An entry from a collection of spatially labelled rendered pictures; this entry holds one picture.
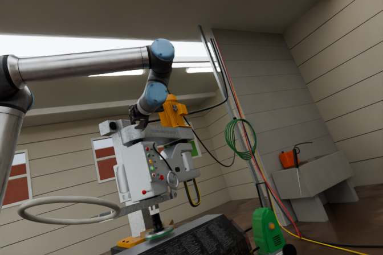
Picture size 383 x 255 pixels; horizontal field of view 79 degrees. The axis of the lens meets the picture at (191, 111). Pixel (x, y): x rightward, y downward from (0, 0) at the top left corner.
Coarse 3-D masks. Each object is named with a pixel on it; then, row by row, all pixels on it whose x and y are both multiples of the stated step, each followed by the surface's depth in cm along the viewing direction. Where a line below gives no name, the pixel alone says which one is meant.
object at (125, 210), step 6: (174, 192) 192; (156, 198) 175; (162, 198) 180; (168, 198) 187; (132, 204) 152; (138, 204) 157; (144, 204) 161; (150, 204) 167; (114, 210) 138; (126, 210) 146; (132, 210) 150; (138, 210) 155; (120, 216) 140; (102, 222) 141
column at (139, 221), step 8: (120, 120) 268; (128, 120) 279; (120, 128) 266; (112, 136) 270; (120, 136) 265; (120, 144) 263; (120, 152) 262; (120, 160) 260; (144, 208) 245; (128, 216) 246; (136, 216) 242; (144, 216) 240; (136, 224) 240; (144, 224) 236; (152, 224) 246; (136, 232) 239
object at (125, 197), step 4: (120, 164) 255; (116, 168) 257; (120, 168) 251; (116, 180) 254; (128, 192) 246; (120, 196) 249; (124, 196) 245; (128, 196) 242; (120, 200) 249; (124, 200) 246; (128, 200) 244
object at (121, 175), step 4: (124, 168) 248; (116, 172) 253; (120, 172) 248; (124, 172) 247; (116, 176) 254; (120, 176) 248; (124, 176) 246; (120, 180) 247; (124, 180) 245; (120, 184) 247; (124, 184) 244; (120, 188) 247; (124, 188) 243; (128, 188) 242; (120, 192) 247; (124, 192) 246
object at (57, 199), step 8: (32, 200) 104; (40, 200) 103; (48, 200) 103; (56, 200) 103; (64, 200) 104; (72, 200) 105; (80, 200) 106; (88, 200) 108; (96, 200) 110; (104, 200) 114; (24, 208) 106; (112, 208) 119; (24, 216) 117; (32, 216) 123; (104, 216) 139; (112, 216) 134; (64, 224) 137; (72, 224) 138
